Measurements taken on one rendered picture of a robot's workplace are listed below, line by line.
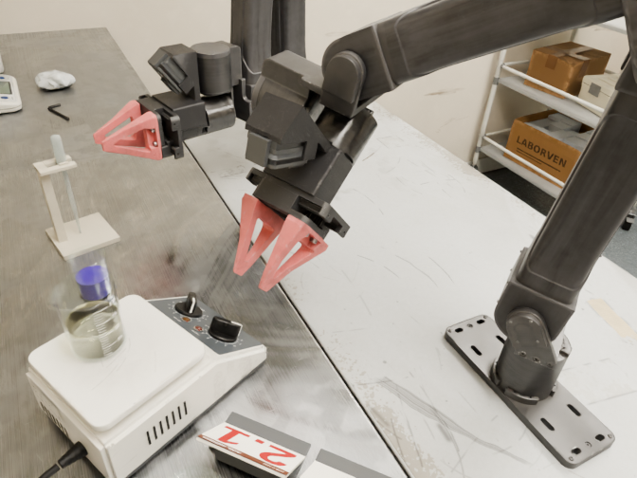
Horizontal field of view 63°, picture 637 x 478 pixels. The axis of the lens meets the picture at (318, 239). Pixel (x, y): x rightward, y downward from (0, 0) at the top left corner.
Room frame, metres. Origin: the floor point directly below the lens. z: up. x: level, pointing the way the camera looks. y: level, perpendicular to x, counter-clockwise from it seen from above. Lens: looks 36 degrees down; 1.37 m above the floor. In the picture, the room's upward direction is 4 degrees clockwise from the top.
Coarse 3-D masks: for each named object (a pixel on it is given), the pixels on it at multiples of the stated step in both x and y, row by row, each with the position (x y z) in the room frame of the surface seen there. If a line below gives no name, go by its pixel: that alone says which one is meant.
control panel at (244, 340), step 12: (156, 300) 0.43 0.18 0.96; (168, 300) 0.44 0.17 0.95; (180, 300) 0.45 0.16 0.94; (168, 312) 0.41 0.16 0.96; (204, 312) 0.43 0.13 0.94; (216, 312) 0.44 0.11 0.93; (180, 324) 0.39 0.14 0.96; (192, 324) 0.39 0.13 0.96; (204, 324) 0.40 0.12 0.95; (204, 336) 0.38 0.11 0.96; (240, 336) 0.40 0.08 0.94; (216, 348) 0.36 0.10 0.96; (228, 348) 0.37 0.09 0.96; (240, 348) 0.37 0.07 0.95
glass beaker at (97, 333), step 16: (80, 272) 0.36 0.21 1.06; (96, 272) 0.36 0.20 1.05; (64, 288) 0.34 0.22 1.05; (80, 288) 0.35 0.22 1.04; (96, 288) 0.36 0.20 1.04; (112, 288) 0.33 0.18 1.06; (48, 304) 0.31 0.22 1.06; (64, 304) 0.34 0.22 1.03; (80, 304) 0.35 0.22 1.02; (96, 304) 0.32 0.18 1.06; (112, 304) 0.33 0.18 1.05; (64, 320) 0.31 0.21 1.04; (80, 320) 0.31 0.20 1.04; (96, 320) 0.31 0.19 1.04; (112, 320) 0.32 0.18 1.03; (80, 336) 0.31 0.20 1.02; (96, 336) 0.31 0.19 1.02; (112, 336) 0.32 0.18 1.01; (80, 352) 0.31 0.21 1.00; (96, 352) 0.31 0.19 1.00; (112, 352) 0.32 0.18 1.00
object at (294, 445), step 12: (228, 420) 0.32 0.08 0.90; (240, 420) 0.32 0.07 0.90; (252, 420) 0.32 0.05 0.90; (204, 432) 0.28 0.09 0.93; (252, 432) 0.30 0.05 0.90; (264, 432) 0.31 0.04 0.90; (276, 432) 0.31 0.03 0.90; (276, 444) 0.29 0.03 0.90; (288, 444) 0.29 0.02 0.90; (300, 444) 0.30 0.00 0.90; (216, 456) 0.27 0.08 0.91; (228, 456) 0.27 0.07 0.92; (240, 456) 0.26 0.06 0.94; (240, 468) 0.26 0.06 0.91; (252, 468) 0.26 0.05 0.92; (264, 468) 0.25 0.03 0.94
